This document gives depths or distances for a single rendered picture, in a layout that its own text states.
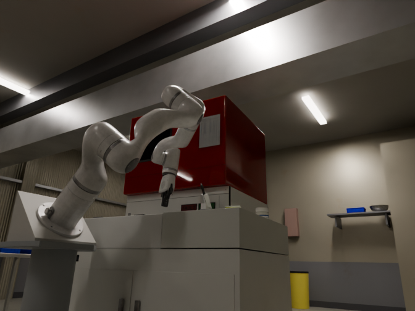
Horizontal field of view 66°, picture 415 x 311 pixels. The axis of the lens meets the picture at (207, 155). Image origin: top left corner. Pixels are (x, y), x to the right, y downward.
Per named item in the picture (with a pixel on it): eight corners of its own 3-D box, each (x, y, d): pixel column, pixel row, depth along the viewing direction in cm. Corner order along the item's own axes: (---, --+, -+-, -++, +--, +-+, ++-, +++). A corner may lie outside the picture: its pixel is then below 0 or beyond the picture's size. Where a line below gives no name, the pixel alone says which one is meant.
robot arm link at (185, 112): (92, 157, 125) (120, 184, 121) (91, 137, 115) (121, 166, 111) (180, 103, 154) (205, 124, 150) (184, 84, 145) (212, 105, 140)
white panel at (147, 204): (123, 253, 222) (129, 196, 235) (230, 254, 184) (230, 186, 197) (120, 253, 220) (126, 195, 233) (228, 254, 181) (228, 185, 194)
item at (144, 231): (84, 248, 165) (89, 221, 169) (173, 248, 139) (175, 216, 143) (69, 248, 157) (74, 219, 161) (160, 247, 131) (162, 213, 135)
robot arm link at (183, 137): (168, 123, 159) (149, 165, 176) (197, 132, 164) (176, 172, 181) (168, 113, 165) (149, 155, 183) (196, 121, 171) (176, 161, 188)
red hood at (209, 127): (181, 210, 291) (184, 148, 310) (267, 205, 252) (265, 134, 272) (121, 194, 229) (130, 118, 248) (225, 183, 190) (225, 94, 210)
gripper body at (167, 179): (159, 174, 180) (155, 193, 176) (167, 170, 172) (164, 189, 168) (171, 178, 184) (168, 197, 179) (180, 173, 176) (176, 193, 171)
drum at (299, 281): (314, 308, 650) (311, 271, 672) (307, 310, 617) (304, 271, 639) (293, 306, 672) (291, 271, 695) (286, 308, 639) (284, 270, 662)
